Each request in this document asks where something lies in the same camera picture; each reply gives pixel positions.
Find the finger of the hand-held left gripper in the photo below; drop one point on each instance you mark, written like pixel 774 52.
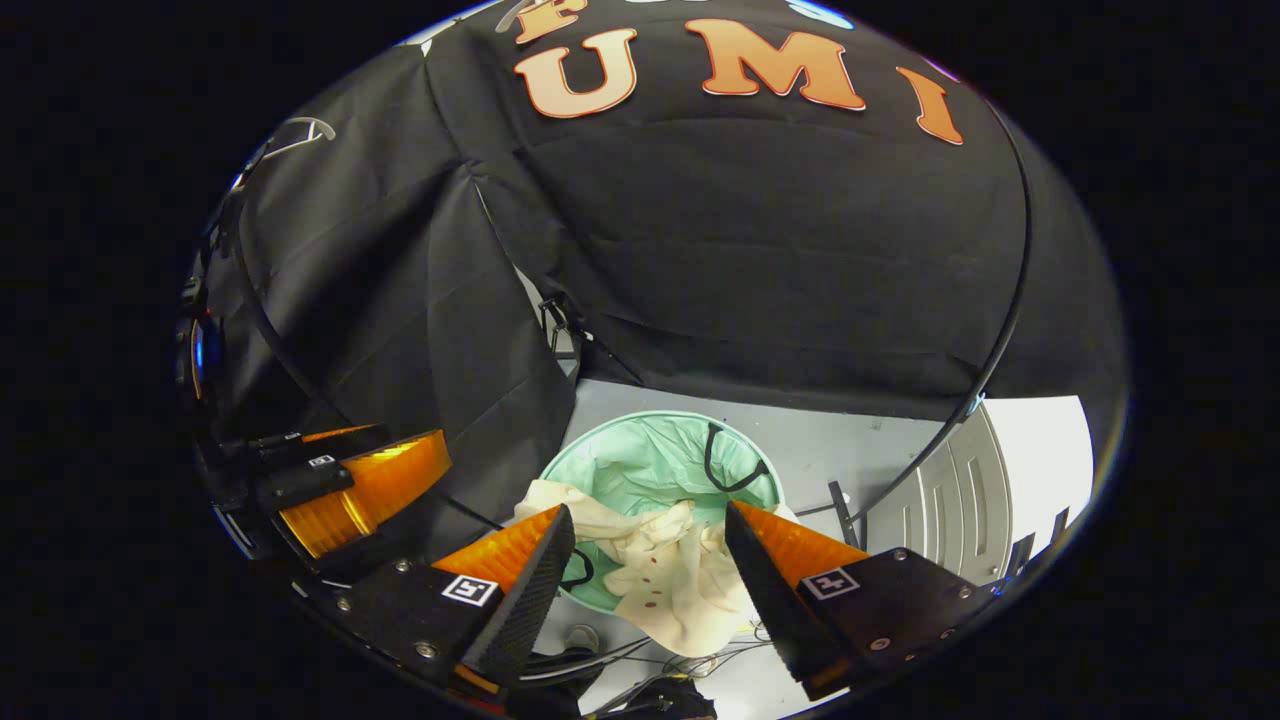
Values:
pixel 370 490
pixel 270 444

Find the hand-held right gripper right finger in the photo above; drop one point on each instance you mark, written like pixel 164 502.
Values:
pixel 775 600

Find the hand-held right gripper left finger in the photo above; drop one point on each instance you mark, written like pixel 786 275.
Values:
pixel 525 600

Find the cream button-up shirt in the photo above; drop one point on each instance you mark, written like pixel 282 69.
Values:
pixel 680 590

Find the green laundry hamper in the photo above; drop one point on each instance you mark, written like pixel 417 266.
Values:
pixel 650 460

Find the white empty clothes hanger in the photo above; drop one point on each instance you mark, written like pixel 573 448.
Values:
pixel 315 124

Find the black clothes rack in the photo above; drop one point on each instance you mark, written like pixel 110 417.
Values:
pixel 1022 280

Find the black object on floor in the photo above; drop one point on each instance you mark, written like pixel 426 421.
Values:
pixel 660 700

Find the white ribbed panel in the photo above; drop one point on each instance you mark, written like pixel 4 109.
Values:
pixel 940 500

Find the white paper sheet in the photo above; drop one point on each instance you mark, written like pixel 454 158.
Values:
pixel 1045 460

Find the black backdrop cloth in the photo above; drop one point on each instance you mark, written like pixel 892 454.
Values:
pixel 750 250

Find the black metal bracket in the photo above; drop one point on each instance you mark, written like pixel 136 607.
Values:
pixel 560 325

